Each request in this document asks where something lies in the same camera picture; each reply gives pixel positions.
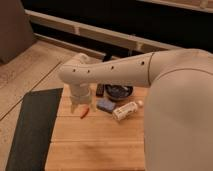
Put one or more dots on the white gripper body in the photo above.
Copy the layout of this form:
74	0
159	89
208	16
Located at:
80	94

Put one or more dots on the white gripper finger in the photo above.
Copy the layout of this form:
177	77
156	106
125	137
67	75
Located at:
89	106
73	107

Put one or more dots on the orange red pepper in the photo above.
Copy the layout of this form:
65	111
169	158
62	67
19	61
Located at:
84	113

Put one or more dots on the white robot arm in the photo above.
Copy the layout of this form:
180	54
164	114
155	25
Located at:
178	111

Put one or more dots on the blue sponge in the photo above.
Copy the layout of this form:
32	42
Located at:
105	105

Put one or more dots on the dark brown rectangular block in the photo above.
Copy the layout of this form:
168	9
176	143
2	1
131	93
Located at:
100	90

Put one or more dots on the dark round bowl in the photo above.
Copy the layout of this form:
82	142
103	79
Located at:
118	92

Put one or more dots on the white plastic bottle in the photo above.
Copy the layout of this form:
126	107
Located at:
124	111

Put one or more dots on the black floor mat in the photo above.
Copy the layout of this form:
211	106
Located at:
33	131

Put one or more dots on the brown cabinet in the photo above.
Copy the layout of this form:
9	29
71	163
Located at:
16	33

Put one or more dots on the wooden shelf rail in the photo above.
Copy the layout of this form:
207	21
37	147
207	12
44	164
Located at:
99	34

